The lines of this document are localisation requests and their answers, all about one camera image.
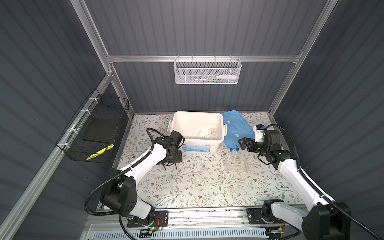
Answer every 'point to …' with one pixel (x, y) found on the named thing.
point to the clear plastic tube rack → (236, 164)
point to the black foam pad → (101, 130)
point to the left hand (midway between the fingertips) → (170, 159)
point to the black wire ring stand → (164, 167)
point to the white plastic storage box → (202, 131)
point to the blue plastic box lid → (238, 127)
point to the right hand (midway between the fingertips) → (248, 142)
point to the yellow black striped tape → (109, 147)
